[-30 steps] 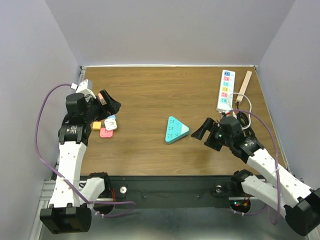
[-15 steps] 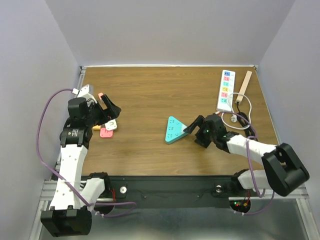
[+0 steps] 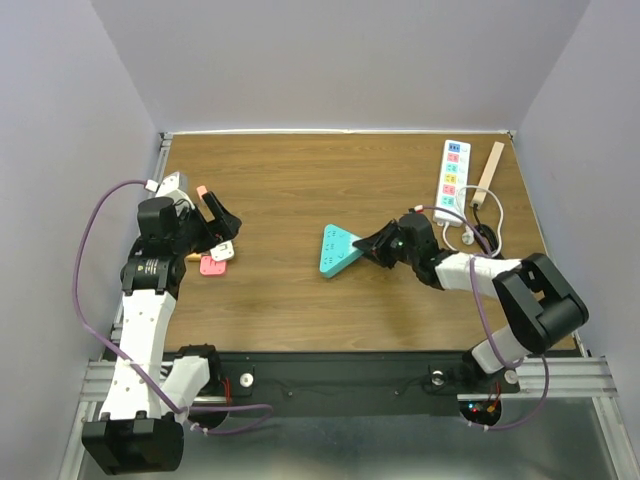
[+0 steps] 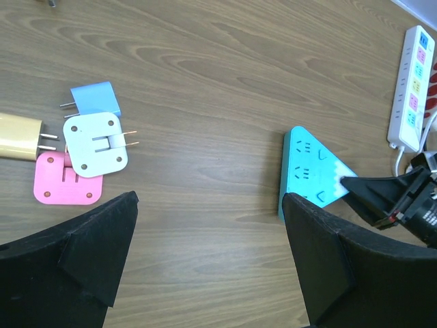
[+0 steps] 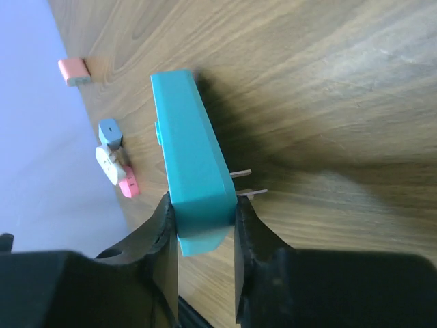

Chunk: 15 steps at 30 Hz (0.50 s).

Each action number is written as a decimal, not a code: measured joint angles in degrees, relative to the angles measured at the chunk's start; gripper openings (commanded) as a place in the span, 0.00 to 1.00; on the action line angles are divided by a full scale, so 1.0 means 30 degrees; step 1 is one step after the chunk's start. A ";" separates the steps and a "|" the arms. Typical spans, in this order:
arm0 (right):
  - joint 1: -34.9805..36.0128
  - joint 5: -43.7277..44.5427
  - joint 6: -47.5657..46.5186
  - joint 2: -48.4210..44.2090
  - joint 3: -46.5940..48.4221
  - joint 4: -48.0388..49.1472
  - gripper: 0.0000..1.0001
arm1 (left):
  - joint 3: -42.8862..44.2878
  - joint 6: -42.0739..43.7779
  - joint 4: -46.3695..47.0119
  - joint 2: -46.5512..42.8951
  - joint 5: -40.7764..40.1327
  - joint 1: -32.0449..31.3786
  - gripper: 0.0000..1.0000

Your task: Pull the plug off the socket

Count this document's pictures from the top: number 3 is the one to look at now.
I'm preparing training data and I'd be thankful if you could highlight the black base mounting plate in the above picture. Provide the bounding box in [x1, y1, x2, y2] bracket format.
[197, 351, 520, 418]

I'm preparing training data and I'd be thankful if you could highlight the aluminium frame rail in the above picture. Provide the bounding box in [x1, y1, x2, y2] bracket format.
[57, 132, 174, 480]

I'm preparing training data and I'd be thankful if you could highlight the teal triangular power strip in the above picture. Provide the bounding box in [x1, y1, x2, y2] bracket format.
[319, 224, 363, 278]

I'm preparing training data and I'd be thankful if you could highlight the white power cord with plug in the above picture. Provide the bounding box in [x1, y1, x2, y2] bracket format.
[439, 185, 505, 253]

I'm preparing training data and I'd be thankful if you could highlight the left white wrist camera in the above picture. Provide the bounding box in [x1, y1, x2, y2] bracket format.
[144, 172, 190, 201]

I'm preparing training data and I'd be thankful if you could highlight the white multicolour power strip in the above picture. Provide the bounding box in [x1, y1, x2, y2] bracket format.
[433, 139, 471, 227]

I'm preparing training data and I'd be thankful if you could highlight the beige wooden power strip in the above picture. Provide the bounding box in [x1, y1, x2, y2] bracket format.
[470, 142, 505, 208]

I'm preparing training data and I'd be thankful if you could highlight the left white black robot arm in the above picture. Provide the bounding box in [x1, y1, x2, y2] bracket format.
[82, 190, 242, 475]

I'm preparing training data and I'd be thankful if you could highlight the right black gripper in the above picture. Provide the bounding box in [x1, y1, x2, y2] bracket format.
[355, 218, 418, 267]

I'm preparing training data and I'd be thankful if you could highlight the white grey adapter plug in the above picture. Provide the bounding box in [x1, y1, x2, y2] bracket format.
[210, 240, 235, 262]

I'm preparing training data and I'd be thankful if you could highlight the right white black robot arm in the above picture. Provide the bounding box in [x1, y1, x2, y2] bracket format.
[353, 212, 589, 390]

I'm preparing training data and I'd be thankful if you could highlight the pink multi-socket adapter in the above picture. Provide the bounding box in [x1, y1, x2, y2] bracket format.
[199, 255, 227, 277]

